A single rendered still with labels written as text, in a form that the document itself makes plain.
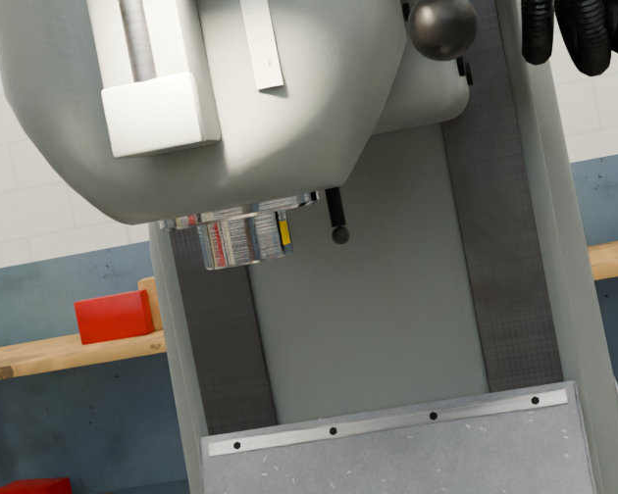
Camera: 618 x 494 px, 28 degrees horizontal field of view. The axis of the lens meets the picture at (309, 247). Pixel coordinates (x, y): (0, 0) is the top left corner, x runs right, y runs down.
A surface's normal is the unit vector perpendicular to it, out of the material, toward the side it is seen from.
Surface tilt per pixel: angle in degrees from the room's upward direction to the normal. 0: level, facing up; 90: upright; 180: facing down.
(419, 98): 117
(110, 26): 90
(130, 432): 90
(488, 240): 90
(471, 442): 64
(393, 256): 90
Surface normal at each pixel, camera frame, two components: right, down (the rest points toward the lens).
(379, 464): -0.23, -0.37
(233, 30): -0.17, 0.08
